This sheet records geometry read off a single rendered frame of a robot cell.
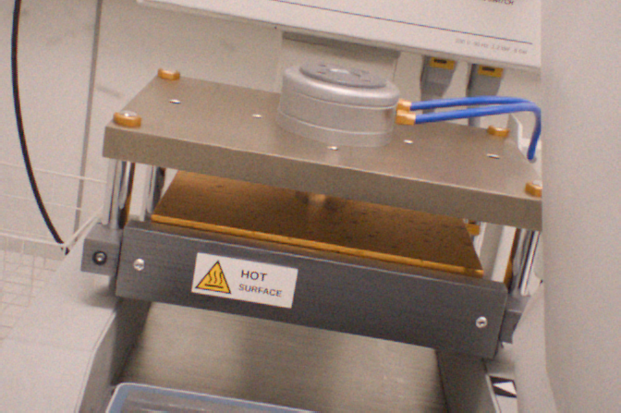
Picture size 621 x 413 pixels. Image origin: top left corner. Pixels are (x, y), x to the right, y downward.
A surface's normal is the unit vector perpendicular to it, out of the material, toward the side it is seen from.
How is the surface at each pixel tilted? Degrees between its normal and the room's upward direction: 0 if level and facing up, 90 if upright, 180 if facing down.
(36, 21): 90
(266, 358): 0
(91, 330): 0
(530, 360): 87
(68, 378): 41
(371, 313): 90
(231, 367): 0
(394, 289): 90
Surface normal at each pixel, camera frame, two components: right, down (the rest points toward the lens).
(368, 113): 0.48, 0.33
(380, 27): -0.03, 0.29
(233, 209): 0.17, -0.94
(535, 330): -0.98, -0.21
